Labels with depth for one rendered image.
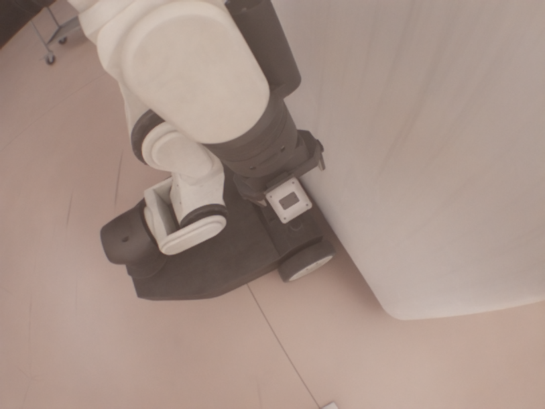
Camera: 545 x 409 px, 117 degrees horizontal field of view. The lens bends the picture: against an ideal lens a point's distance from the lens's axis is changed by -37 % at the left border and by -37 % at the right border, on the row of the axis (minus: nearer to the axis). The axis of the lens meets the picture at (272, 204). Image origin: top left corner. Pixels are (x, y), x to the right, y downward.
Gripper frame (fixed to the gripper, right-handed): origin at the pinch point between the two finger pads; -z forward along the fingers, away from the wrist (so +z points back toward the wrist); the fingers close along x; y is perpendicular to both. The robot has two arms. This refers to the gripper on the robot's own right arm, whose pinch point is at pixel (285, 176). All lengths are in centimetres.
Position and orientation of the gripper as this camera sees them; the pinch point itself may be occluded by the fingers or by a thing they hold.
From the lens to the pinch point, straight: 39.3
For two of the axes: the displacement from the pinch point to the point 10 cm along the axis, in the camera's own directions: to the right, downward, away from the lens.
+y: -4.4, -8.1, 3.9
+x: 8.4, -5.2, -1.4
